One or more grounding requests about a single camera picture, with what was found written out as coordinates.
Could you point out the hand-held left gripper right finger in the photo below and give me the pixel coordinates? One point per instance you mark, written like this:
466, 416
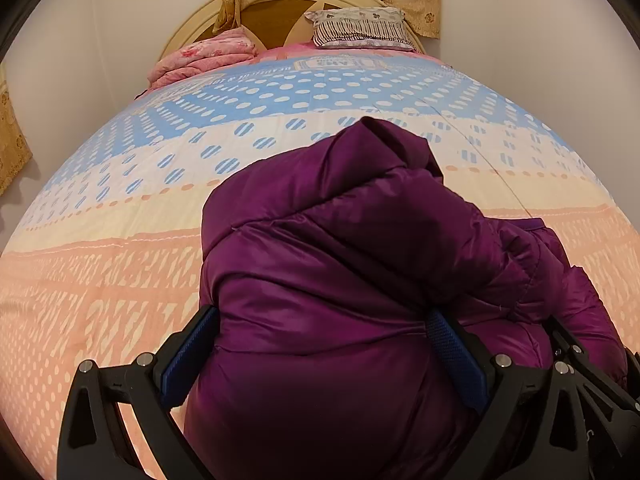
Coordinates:
457, 360

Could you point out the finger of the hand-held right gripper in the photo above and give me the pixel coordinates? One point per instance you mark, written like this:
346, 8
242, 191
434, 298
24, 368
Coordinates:
595, 366

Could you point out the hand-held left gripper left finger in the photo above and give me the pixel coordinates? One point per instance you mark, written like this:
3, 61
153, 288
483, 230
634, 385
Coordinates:
187, 355

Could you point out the purple puffer jacket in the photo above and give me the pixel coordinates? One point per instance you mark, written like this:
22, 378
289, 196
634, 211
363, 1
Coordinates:
325, 285

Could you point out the dotted pastel quilt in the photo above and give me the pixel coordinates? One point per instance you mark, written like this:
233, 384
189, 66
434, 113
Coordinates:
100, 260

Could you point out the folded pink floral blanket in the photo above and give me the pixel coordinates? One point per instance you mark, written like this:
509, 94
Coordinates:
205, 57

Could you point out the striped patterned pillow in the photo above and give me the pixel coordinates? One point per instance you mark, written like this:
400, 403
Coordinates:
360, 30

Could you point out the wooden arched headboard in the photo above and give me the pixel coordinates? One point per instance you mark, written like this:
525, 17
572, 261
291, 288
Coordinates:
280, 22

